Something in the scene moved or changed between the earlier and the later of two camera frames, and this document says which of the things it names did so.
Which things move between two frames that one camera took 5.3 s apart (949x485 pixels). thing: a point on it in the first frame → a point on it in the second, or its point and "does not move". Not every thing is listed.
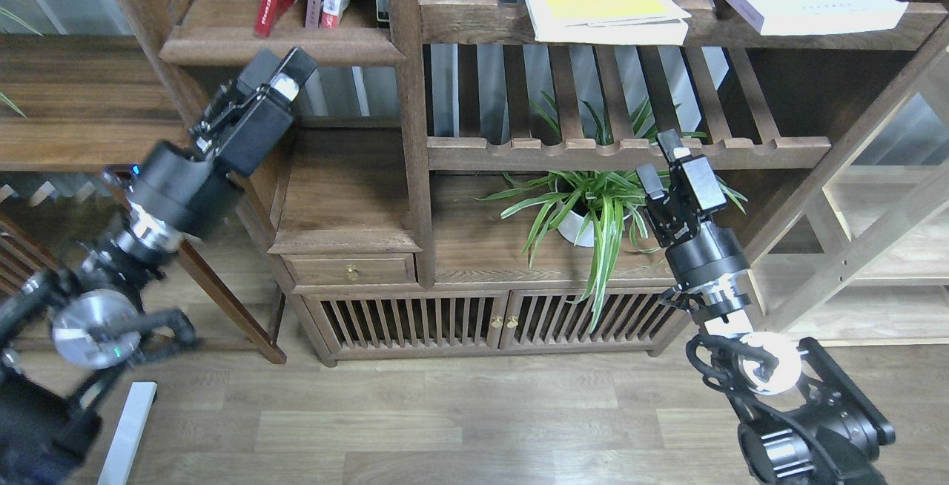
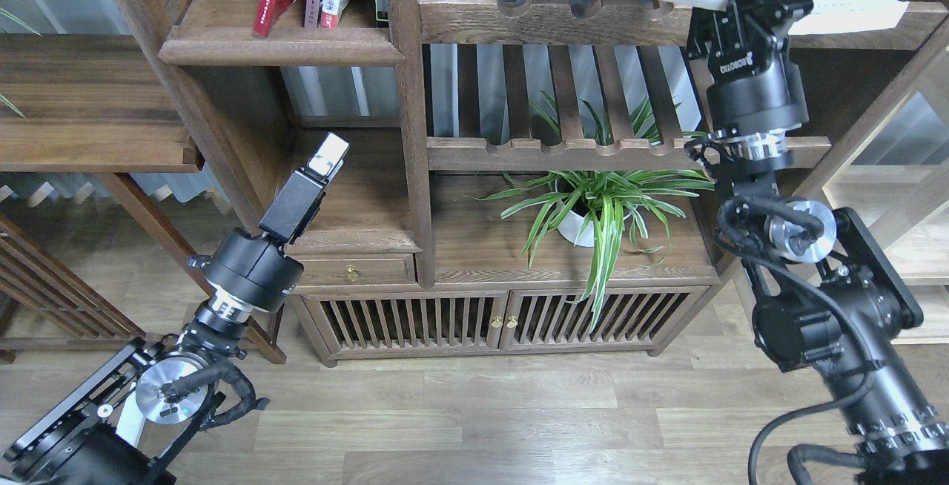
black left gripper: (193, 188) → (259, 271)
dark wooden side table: (94, 103) does not move
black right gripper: (698, 252) → (754, 87)
